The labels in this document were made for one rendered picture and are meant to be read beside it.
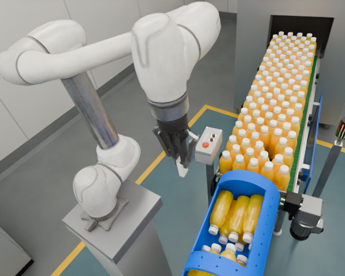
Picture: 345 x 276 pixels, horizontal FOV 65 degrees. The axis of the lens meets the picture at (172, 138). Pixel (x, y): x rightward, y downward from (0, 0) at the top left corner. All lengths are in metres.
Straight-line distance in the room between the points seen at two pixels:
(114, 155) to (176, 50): 0.82
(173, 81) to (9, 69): 0.55
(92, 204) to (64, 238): 1.54
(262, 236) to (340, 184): 1.86
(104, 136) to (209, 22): 0.74
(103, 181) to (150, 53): 0.81
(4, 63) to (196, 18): 0.59
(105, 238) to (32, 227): 1.71
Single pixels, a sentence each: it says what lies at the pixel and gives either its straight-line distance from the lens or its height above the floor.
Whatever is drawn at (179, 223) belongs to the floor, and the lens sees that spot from 2.52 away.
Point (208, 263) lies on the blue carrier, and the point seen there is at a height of 1.23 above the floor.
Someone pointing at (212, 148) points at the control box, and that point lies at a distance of 1.52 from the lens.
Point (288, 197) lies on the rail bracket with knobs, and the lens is 1.49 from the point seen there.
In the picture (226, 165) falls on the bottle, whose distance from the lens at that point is 1.50.
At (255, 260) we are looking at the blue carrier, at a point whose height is 1.19.
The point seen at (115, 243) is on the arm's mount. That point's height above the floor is 1.07.
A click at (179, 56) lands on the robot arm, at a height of 1.97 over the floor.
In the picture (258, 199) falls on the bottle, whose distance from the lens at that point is 1.29.
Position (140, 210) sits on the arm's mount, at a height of 1.07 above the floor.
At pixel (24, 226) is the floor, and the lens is 3.06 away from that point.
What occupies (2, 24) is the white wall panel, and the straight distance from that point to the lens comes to 3.28.
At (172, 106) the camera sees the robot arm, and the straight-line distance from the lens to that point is 0.58.
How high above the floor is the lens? 2.22
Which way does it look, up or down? 44 degrees down
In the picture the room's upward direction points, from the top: 10 degrees counter-clockwise
